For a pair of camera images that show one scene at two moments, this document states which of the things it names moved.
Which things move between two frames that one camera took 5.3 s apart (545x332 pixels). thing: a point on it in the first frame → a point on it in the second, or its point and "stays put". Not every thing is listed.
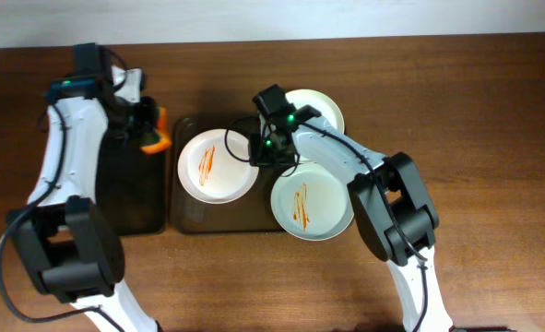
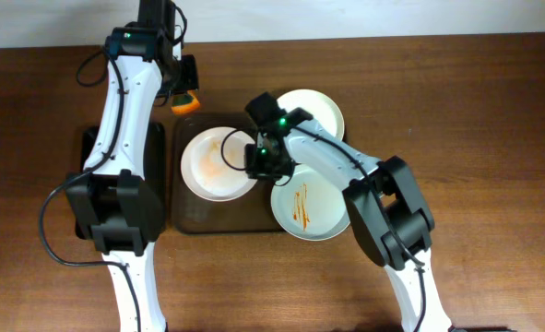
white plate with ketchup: [209, 172] stays put
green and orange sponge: [164, 140] → [184, 103]
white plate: [312, 203] stays put
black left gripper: [144, 123] → [187, 75]
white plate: [322, 103] stays put
